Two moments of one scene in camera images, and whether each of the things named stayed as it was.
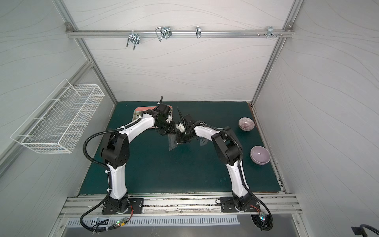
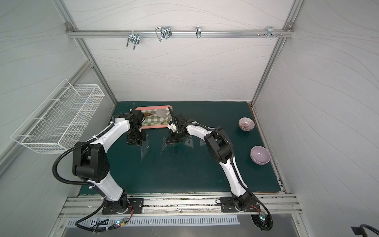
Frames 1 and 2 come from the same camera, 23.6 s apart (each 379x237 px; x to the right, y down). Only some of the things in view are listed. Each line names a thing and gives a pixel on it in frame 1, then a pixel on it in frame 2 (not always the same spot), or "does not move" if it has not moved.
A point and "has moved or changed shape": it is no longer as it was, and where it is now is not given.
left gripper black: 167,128 -> 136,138
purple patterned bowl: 246,124 does not move
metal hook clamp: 132,37 does not move
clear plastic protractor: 203,141 does not move
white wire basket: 58,123 does not move
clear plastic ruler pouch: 172,141 has moved or changed shape
